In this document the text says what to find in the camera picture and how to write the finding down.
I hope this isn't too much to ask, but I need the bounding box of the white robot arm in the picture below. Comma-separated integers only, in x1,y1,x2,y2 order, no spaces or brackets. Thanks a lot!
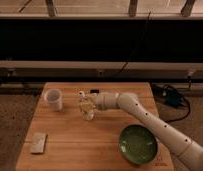
79,91,203,171

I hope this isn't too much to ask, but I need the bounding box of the black rectangular box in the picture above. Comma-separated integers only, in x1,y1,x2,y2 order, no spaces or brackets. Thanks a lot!
90,89,100,93

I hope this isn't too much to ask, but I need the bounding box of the green ceramic bowl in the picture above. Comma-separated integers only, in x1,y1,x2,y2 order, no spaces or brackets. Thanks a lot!
119,125,158,165

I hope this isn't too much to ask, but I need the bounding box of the black hanging cable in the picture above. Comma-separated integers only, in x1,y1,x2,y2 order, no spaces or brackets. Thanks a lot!
114,10,153,78

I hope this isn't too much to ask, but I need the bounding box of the black floor cable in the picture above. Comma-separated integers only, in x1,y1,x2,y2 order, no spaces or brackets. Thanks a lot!
151,83,192,124

